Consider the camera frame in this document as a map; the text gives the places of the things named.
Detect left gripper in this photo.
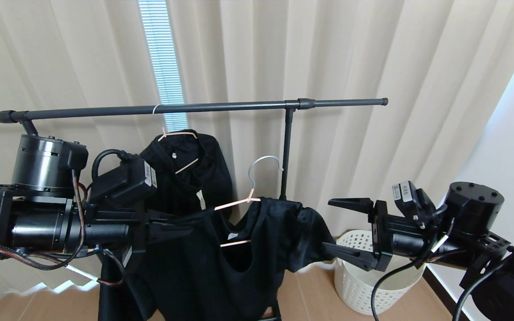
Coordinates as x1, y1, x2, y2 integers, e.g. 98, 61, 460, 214
12, 198, 151, 269

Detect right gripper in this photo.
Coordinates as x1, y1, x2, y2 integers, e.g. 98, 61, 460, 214
321, 198, 441, 272

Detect pink clothes hanger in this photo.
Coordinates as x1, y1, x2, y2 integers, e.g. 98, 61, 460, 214
214, 156, 285, 248
152, 105, 200, 176

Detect black garment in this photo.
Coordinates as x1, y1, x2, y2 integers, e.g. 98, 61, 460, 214
139, 130, 235, 220
98, 197, 336, 321

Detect white laundry basket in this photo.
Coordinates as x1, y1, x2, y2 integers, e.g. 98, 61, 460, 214
333, 229, 427, 317

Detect black clothes rack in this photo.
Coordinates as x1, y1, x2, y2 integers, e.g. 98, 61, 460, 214
0, 98, 389, 321

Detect beige curtain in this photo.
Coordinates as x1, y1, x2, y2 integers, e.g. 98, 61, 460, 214
0, 0, 205, 300
168, 0, 514, 277

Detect window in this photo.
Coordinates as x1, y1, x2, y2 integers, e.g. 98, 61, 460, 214
137, 0, 189, 133

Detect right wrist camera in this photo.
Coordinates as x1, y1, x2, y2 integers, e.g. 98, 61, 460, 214
391, 180, 448, 230

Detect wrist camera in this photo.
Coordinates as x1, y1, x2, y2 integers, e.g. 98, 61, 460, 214
89, 158, 158, 211
391, 180, 448, 230

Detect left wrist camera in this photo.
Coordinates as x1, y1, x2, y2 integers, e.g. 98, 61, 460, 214
89, 158, 158, 211

